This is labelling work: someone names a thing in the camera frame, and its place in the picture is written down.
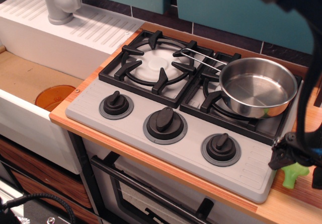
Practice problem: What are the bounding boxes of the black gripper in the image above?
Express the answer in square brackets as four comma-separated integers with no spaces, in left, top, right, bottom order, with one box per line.
[268,131,322,189]

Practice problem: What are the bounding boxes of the green toy cauliflower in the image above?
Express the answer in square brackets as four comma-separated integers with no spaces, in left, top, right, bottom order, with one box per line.
[281,163,309,189]

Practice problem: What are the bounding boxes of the steel pan with wire handle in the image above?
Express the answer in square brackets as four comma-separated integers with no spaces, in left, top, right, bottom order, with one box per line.
[180,47,298,120]

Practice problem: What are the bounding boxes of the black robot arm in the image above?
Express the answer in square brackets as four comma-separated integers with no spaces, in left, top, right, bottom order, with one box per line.
[262,0,321,189]

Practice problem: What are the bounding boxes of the black right stove knob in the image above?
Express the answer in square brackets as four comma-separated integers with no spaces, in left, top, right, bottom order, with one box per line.
[201,133,242,167]

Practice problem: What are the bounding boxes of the black stove knob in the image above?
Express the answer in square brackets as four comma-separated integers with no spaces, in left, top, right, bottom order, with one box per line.
[143,107,188,145]
[201,133,242,167]
[99,91,134,120]

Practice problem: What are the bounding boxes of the black middle stove knob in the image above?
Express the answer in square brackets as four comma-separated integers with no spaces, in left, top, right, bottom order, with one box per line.
[143,107,188,145]

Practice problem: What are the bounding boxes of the grey toy stove top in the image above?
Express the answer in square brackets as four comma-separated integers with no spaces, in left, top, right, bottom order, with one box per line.
[65,45,302,203]

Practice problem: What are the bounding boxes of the black left stove knob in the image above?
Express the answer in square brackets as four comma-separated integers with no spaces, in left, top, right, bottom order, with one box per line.
[99,91,134,120]

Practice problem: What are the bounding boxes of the black right burner grate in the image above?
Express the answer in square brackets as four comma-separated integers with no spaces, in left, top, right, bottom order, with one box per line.
[180,52,302,145]

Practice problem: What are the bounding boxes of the black burner grate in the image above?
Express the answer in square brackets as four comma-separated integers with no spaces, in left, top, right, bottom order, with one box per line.
[180,52,302,145]
[99,30,214,108]

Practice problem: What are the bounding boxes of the black left burner grate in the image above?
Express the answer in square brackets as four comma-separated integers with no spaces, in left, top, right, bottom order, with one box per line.
[99,30,214,108]

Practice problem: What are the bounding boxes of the wooden drawer fronts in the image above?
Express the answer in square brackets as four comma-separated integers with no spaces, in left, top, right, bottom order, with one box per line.
[1,136,99,223]

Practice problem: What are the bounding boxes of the orange plastic plate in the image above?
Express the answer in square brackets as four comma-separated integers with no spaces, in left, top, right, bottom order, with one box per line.
[35,85,75,112]

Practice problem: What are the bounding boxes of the white toy sink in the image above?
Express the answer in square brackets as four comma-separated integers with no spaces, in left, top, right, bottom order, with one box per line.
[1,0,143,174]

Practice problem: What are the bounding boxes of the grey toy faucet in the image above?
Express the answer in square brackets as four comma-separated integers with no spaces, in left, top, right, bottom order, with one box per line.
[45,0,82,25]

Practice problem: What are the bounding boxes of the black braided cable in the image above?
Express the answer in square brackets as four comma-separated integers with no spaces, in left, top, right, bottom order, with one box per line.
[295,15,322,144]

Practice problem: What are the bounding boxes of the oven door with black handle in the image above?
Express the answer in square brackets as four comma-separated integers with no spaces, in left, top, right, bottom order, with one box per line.
[91,152,260,223]

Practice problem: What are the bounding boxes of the teal wall cabinet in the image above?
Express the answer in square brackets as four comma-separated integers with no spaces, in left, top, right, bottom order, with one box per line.
[75,0,315,56]

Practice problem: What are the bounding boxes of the black cable near camera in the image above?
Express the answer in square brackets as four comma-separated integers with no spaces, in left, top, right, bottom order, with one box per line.
[0,192,76,224]

